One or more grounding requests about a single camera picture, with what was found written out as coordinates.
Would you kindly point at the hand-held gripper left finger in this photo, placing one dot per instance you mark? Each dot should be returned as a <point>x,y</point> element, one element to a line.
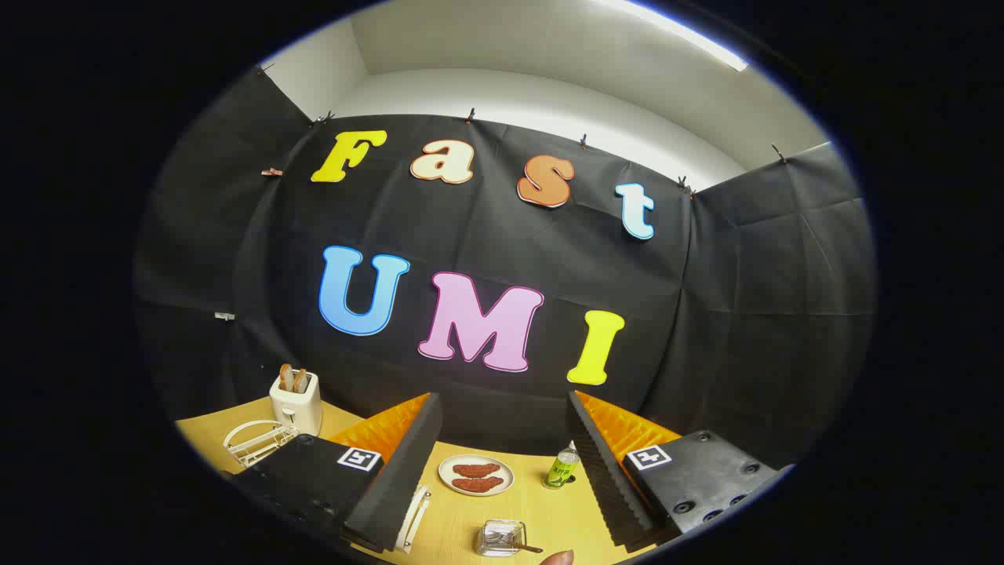
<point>404,471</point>

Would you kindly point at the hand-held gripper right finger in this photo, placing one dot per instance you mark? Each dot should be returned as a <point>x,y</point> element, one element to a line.
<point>600,471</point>

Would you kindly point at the white plate with meat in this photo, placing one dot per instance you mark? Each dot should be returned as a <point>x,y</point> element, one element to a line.
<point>507,475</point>

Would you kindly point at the green label drink bottle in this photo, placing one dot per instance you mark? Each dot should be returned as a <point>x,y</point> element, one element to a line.
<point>561,471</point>

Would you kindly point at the red meat piece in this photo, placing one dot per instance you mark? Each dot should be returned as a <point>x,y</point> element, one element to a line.
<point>477,485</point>
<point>475,470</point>

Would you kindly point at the white toaster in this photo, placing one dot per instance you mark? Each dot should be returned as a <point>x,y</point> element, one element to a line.
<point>302,408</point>

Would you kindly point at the toast slice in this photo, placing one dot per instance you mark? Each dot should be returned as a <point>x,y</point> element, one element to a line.
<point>300,381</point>
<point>286,379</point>

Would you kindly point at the black backdrop cloth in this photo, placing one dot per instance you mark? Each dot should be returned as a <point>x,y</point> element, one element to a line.
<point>486,227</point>

